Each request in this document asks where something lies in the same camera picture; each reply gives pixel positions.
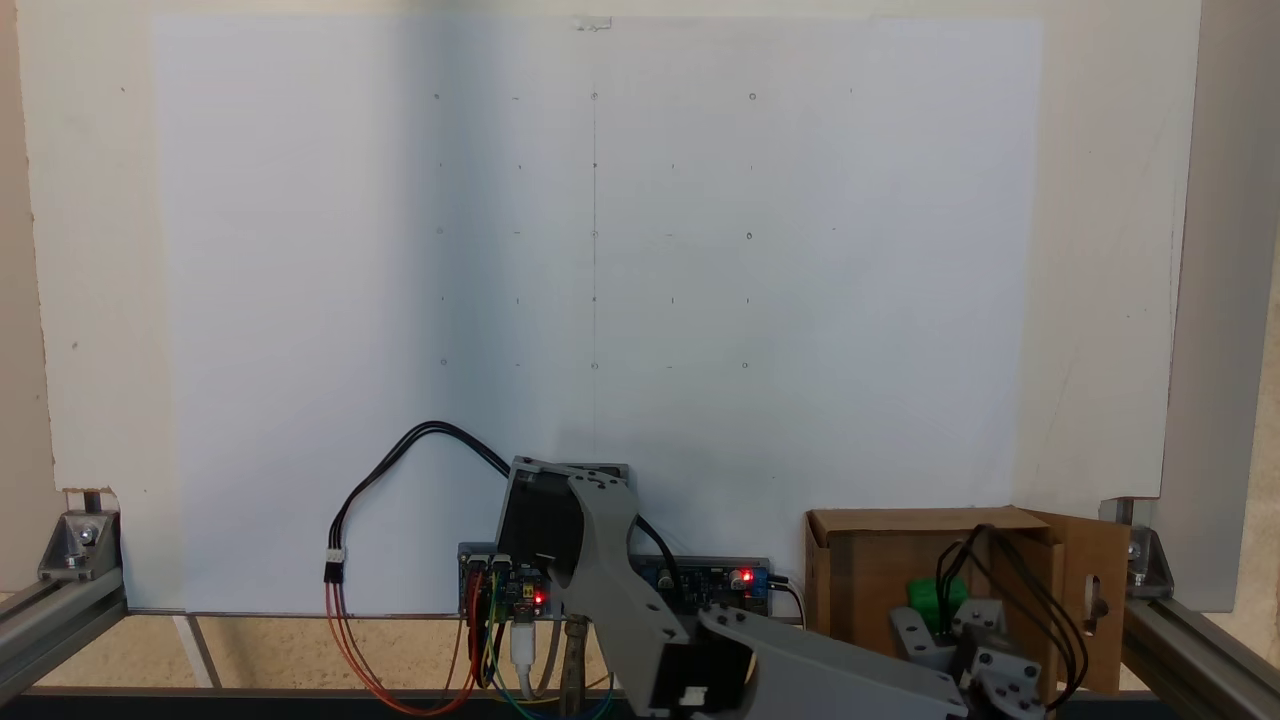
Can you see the clear tape piece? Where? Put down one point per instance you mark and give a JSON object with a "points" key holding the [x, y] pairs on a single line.
{"points": [[592, 23]]}

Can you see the brown cardboard box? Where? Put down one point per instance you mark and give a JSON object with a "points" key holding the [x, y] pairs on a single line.
{"points": [[860, 580]]}

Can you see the grey mounting plate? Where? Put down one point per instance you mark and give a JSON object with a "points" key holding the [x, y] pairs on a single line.
{"points": [[710, 561]]}

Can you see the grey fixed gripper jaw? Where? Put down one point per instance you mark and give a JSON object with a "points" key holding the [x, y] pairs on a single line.
{"points": [[915, 640]]}

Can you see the blue power board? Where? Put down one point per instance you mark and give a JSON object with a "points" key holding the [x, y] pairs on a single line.
{"points": [[715, 590]]}

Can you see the dark controller board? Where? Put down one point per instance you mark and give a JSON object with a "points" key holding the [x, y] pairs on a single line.
{"points": [[515, 585]]}

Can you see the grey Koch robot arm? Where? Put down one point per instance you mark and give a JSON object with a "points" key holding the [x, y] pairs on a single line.
{"points": [[620, 560]]}

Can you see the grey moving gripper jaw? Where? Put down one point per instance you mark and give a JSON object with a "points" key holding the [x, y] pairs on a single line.
{"points": [[985, 620]]}

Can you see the aluminium frame post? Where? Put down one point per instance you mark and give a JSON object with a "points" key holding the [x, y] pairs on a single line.
{"points": [[50, 625], [1200, 650]]}

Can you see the metal corner bracket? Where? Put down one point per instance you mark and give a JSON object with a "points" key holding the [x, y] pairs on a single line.
{"points": [[80, 550], [1150, 565]]}

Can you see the green dice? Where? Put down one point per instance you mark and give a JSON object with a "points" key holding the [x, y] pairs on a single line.
{"points": [[925, 595]]}

